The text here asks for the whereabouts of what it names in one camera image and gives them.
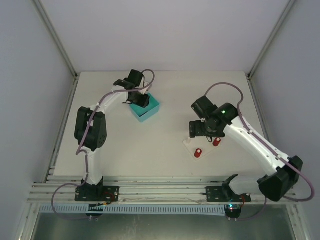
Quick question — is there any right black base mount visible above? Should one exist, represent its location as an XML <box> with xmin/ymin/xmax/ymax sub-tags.
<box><xmin>203</xmin><ymin>174</ymin><xmax>252</xmax><ymax>203</ymax></box>

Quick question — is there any red large spring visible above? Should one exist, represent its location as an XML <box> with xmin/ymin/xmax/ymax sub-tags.
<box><xmin>212</xmin><ymin>137</ymin><xmax>222</xmax><ymax>147</ymax></box>

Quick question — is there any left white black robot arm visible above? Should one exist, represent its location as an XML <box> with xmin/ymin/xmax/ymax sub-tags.
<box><xmin>74</xmin><ymin>69</ymin><xmax>155</xmax><ymax>186</ymax></box>

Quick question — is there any light blue cable duct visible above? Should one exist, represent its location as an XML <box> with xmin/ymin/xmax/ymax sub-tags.
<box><xmin>54</xmin><ymin>203</ymin><xmax>225</xmax><ymax>216</ymax></box>

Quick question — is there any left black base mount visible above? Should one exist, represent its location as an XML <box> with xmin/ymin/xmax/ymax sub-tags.
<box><xmin>74</xmin><ymin>183</ymin><xmax>120</xmax><ymax>202</ymax></box>

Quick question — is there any left aluminium corner post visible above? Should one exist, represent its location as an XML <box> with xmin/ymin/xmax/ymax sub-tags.
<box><xmin>31</xmin><ymin>0</ymin><xmax>78</xmax><ymax>80</ymax></box>

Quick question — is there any teal plastic bin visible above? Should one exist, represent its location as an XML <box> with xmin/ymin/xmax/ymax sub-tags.
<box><xmin>130</xmin><ymin>93</ymin><xmax>161</xmax><ymax>123</ymax></box>

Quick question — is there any right aluminium corner post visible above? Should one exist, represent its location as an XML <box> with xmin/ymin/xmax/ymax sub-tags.
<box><xmin>246</xmin><ymin>0</ymin><xmax>297</xmax><ymax>81</ymax></box>

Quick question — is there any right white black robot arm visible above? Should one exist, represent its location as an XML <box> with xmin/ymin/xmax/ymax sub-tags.
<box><xmin>189</xmin><ymin>96</ymin><xmax>303</xmax><ymax>202</ymax></box>

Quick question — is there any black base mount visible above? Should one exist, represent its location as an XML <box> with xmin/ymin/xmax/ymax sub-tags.
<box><xmin>203</xmin><ymin>174</ymin><xmax>252</xmax><ymax>203</ymax></box>
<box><xmin>74</xmin><ymin>183</ymin><xmax>120</xmax><ymax>202</ymax></box>

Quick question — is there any aluminium rail frame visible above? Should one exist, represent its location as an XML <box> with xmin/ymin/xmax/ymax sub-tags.
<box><xmin>27</xmin><ymin>174</ymin><xmax>300</xmax><ymax>205</ymax></box>

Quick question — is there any aluminium corner post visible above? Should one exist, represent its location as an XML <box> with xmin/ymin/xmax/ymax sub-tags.
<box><xmin>31</xmin><ymin>0</ymin><xmax>78</xmax><ymax>80</ymax></box>
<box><xmin>246</xmin><ymin>0</ymin><xmax>297</xmax><ymax>81</ymax></box>

